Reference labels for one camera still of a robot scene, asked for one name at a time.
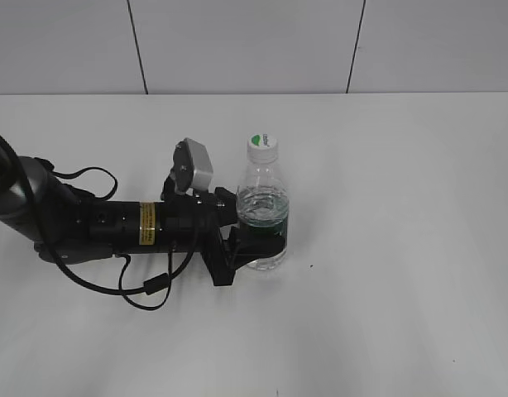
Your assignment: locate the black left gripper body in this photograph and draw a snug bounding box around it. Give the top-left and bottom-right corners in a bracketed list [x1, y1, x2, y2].
[160, 177, 236, 287]

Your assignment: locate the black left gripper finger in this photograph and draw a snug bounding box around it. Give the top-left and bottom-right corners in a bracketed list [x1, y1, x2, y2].
[214, 187, 237, 227]
[227, 225, 287, 270]

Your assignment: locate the clear Cestbon water bottle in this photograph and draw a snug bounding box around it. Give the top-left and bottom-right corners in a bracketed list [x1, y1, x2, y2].
[236, 156, 290, 272]

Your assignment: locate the white green bottle cap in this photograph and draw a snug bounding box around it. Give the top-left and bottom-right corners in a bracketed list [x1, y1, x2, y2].
[247, 133, 279, 164]

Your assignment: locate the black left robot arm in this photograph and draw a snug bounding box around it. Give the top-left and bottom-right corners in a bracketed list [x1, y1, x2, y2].
[0, 136, 286, 286]

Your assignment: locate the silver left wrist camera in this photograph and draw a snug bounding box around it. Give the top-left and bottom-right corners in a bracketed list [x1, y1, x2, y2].
[170, 137, 213, 194]

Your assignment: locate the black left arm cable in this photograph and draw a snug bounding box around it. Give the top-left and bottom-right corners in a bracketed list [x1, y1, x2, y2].
[0, 126, 197, 310]

